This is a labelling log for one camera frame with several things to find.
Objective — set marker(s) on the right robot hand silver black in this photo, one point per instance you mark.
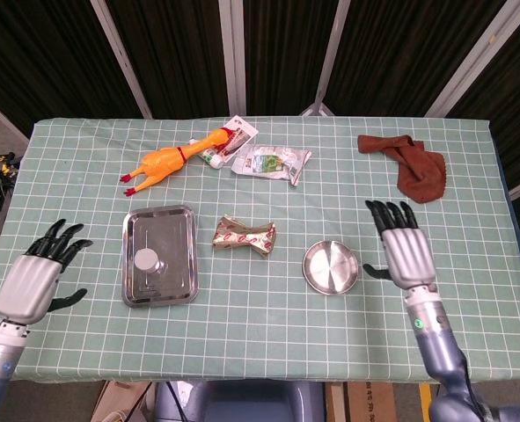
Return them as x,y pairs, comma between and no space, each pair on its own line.
409,259

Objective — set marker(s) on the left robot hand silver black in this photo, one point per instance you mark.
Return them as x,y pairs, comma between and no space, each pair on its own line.
26,290

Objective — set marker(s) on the small white round lid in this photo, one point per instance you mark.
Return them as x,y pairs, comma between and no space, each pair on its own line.
147,260

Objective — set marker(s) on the crinkled snack wrapper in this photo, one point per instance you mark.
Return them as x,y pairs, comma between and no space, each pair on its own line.
246,237

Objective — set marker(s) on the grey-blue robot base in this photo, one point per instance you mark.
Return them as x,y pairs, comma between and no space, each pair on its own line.
242,402

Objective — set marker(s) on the white green snack bag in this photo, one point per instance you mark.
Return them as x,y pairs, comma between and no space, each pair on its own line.
264,162

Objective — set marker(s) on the round steel plate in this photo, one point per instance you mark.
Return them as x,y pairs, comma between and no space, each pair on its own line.
330,268

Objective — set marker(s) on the brown cloth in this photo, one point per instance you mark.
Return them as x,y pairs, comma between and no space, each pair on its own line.
418,171

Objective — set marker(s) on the light cardboard box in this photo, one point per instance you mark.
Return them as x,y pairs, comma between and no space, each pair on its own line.
119,402

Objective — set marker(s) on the rectangular steel tray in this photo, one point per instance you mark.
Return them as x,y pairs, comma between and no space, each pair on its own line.
163,233

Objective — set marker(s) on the brown printed cardboard box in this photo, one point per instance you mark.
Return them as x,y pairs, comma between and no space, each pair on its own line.
369,402

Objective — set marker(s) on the green checked tablecloth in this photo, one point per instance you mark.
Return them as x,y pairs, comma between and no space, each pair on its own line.
259,334

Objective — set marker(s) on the orange rubber chicken toy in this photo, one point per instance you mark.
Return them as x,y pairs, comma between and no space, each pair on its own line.
163,160

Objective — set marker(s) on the white red flat packet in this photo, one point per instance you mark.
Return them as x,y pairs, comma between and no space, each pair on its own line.
242,132

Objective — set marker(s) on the white green tube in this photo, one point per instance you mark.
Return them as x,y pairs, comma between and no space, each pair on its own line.
211,157

